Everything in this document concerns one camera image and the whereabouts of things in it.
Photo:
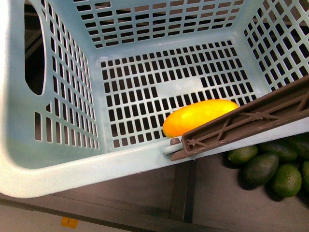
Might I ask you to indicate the light teal plastic basket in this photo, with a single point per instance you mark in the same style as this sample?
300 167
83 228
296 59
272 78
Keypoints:
86 85

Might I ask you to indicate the brown basket handle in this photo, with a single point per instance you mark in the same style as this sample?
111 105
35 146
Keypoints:
281 113

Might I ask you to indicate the green avocado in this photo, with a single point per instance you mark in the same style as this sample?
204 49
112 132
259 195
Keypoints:
287 181
259 170
242 155

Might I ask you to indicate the black fruit display shelf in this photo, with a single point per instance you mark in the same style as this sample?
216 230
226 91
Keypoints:
204 195

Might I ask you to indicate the yellow mango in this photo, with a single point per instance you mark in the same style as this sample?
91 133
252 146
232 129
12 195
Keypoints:
192 116

